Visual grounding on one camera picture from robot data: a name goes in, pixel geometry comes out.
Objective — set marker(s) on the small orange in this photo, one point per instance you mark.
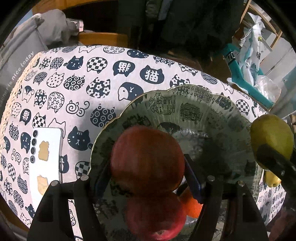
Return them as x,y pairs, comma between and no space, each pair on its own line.
192,207

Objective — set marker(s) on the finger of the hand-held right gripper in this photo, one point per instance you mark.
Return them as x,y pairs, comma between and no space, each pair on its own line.
275,162

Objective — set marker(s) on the yellow green pear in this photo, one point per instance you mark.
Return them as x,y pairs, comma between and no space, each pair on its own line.
271,132

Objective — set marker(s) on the wooden drawer box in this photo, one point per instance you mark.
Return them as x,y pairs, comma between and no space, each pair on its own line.
104,38

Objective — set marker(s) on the red apple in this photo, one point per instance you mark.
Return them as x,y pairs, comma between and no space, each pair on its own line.
155,217
148,160

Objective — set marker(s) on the cat print tablecloth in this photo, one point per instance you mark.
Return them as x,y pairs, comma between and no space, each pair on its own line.
69,92

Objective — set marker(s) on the white smartphone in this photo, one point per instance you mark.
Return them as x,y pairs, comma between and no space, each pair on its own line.
49,148

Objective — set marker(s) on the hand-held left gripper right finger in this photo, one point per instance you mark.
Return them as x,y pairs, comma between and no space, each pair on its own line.
192,180

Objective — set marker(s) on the pink clothing tag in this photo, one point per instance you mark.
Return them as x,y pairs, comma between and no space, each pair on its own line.
80,26

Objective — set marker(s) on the grey hoodie on chair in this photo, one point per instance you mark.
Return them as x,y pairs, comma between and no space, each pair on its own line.
16,69

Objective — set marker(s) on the grey clothes pile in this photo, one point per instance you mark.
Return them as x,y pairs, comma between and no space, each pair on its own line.
55,25

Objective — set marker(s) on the black hanging coat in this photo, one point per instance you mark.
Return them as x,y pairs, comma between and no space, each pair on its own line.
185,20

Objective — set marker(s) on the green patterned glass plate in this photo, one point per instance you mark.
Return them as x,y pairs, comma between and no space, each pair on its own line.
196,120

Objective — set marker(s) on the wooden shelf rack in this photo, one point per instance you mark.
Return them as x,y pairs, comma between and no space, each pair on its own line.
266,18

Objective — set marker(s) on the printed rice bag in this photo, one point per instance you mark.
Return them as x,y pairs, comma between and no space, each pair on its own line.
251,58

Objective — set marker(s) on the teal plastic basket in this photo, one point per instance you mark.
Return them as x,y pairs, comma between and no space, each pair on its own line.
238,74

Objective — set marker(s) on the clear plastic bag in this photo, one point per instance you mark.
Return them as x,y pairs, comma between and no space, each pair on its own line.
267,87

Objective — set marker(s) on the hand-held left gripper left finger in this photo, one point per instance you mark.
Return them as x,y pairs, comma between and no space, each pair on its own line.
101,185

